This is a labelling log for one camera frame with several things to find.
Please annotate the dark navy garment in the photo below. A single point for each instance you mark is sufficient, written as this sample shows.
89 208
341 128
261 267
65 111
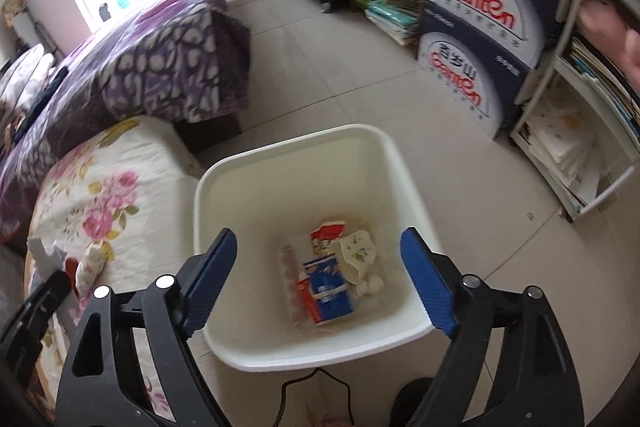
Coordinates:
42 100

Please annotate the wicker basket on stand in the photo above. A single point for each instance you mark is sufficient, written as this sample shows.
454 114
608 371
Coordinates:
26 30

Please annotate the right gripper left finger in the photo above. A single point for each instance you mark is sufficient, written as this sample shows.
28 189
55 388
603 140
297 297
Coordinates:
102 383

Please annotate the floral paper cup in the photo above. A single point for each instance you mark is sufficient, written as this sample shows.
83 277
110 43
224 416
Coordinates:
355 254

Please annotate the stacked patterned pillows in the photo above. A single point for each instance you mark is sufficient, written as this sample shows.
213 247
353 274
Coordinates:
24 80

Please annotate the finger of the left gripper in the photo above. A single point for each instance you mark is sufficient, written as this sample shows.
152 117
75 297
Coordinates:
21 338

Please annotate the lower Ganten water box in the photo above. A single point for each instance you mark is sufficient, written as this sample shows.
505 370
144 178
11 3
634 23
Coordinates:
479 73

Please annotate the purple patterned bedspread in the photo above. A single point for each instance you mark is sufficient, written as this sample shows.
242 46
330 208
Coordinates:
177 60

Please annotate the floral cream blanket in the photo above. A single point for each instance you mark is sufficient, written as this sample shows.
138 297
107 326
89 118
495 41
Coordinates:
129 188

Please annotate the blue white carton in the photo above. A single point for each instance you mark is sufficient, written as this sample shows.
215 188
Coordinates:
324 290

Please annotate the person's hand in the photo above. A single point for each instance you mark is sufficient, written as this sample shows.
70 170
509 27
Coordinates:
601 23

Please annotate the red snack bag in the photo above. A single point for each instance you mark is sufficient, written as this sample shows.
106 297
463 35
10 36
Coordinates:
322 237

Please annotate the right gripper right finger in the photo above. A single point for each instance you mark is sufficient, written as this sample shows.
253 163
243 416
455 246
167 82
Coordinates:
535 383

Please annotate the white plastic trash bin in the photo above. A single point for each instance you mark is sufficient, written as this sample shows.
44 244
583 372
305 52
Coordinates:
272 198

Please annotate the white metal shelf rack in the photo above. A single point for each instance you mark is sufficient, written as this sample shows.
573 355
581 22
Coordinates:
580 129

